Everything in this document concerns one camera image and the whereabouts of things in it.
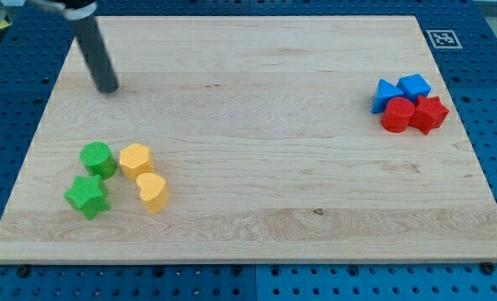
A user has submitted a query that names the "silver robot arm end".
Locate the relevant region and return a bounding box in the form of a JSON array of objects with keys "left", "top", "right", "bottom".
[{"left": 0, "top": 0, "right": 98, "bottom": 21}]

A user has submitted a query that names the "yellow heart block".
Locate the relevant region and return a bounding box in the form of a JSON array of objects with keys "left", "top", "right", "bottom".
[{"left": 136, "top": 173, "right": 170, "bottom": 213}]

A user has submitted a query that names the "green star block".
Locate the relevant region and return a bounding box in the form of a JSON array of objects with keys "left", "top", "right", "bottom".
[{"left": 64, "top": 175, "right": 110, "bottom": 220}]

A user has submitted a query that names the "red star block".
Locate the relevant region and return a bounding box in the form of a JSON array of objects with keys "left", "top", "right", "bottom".
[{"left": 408, "top": 95, "right": 449, "bottom": 135}]

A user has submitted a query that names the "wooden board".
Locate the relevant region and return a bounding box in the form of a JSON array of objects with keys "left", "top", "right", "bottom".
[{"left": 0, "top": 16, "right": 497, "bottom": 265}]

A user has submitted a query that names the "yellow hexagon block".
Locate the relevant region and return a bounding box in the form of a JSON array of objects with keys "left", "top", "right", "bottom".
[{"left": 119, "top": 143, "right": 155, "bottom": 181}]

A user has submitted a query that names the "blue triangle block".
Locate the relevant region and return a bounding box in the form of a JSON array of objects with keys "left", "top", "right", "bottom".
[{"left": 371, "top": 79, "right": 404, "bottom": 114}]

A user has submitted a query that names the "green cylinder block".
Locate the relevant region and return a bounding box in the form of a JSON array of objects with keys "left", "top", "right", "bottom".
[{"left": 79, "top": 141, "right": 117, "bottom": 180}]

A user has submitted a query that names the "red cylinder block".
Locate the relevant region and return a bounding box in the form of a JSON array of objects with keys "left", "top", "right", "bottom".
[{"left": 381, "top": 97, "right": 415, "bottom": 133}]

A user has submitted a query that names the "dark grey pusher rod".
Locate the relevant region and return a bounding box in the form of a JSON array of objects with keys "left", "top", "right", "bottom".
[{"left": 66, "top": 0, "right": 119, "bottom": 94}]

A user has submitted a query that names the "blue cube block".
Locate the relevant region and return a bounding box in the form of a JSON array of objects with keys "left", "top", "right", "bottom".
[{"left": 397, "top": 74, "right": 432, "bottom": 103}]

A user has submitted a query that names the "white fiducial marker tag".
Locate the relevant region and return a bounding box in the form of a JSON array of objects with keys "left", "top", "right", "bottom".
[{"left": 427, "top": 29, "right": 463, "bottom": 49}]

